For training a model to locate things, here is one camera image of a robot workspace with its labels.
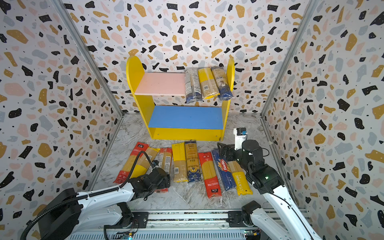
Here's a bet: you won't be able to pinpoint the red ends clear spaghetti bag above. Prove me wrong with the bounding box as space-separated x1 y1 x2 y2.
157 148 172 177

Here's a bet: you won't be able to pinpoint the yellow top spaghetti bag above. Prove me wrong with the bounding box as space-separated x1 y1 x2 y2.
172 143 189 183
198 68 220 99

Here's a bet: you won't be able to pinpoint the dark blue spaghetti bag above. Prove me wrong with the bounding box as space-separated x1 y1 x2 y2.
185 141 201 183

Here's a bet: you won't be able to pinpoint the yellow navy spaghetti bag figure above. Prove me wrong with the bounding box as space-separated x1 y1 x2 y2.
211 66 234 101

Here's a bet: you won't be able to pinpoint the white label spaghetti bag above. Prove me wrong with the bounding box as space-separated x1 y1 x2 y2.
185 68 203 104

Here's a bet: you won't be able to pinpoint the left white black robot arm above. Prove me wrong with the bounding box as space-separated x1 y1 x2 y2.
38 168 170 240

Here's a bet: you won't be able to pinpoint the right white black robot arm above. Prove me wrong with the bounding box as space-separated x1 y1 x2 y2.
218 140 320 240

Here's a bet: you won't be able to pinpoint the yellow shelf pink blue boards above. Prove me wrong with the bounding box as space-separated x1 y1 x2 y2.
126 56 231 142

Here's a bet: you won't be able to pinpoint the blue Barilla spaghetti box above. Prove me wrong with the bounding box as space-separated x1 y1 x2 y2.
211 149 236 191

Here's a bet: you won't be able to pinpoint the red top spaghetti bag far-left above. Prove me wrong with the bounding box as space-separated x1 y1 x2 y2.
114 142 149 184

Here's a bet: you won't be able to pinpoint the yellow Statime spaghetti bag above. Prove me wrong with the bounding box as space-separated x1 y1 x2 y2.
228 161 253 196

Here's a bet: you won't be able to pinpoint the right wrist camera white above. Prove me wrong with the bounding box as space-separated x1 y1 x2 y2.
234 128 248 151

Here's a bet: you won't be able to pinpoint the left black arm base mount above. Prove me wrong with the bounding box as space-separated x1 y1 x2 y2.
115 212 149 230

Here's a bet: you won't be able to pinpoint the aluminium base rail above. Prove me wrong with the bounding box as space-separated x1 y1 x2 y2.
56 208 319 240

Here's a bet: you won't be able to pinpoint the left black corrugated cable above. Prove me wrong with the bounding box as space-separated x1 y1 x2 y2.
19 150 155 240

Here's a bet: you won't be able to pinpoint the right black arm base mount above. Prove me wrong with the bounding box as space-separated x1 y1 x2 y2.
226 209 269 228

